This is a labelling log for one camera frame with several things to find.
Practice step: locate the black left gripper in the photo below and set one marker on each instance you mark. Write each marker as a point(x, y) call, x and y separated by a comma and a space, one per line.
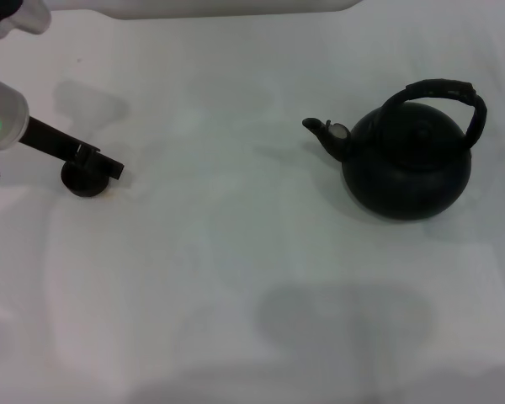
point(54, 139)

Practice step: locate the dark brown teacup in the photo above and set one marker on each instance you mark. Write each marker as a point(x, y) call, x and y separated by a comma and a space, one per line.
point(86, 186)

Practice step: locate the black round teapot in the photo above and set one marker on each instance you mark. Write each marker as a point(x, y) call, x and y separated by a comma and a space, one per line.
point(404, 181)

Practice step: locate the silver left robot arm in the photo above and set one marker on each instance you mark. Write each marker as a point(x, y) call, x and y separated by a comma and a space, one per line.
point(8, 113)

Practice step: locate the white rounded background panel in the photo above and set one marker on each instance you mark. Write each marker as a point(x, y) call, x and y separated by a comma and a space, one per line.
point(235, 6)

